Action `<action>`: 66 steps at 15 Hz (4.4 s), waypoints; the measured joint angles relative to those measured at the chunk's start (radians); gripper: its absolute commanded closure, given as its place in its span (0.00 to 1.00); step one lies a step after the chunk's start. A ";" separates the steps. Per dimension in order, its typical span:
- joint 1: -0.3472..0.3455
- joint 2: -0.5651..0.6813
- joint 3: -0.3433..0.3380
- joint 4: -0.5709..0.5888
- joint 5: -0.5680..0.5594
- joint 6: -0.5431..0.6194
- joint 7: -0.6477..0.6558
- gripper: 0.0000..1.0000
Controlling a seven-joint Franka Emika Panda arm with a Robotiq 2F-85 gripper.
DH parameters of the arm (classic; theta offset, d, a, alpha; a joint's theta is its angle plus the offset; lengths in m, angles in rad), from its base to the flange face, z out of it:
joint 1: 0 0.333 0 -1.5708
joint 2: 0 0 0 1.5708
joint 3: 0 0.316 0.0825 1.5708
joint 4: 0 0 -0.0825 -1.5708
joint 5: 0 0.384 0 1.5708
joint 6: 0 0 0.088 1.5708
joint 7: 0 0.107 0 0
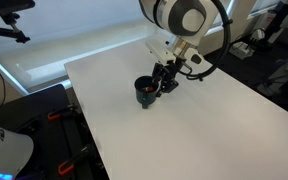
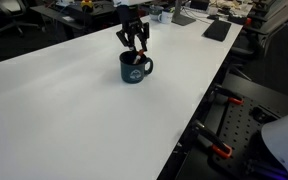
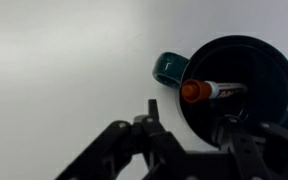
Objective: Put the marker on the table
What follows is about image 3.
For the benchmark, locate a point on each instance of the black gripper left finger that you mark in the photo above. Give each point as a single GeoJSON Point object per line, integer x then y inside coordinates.
{"type": "Point", "coordinates": [117, 150]}

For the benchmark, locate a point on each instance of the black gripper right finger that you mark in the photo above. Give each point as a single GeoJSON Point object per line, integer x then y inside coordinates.
{"type": "Point", "coordinates": [270, 150]}

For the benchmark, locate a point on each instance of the dark teal mug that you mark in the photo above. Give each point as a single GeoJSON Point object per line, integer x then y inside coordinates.
{"type": "Point", "coordinates": [270, 83]}

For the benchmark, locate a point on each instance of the marker with orange cap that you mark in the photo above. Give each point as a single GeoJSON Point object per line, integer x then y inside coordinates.
{"type": "Point", "coordinates": [194, 90]}

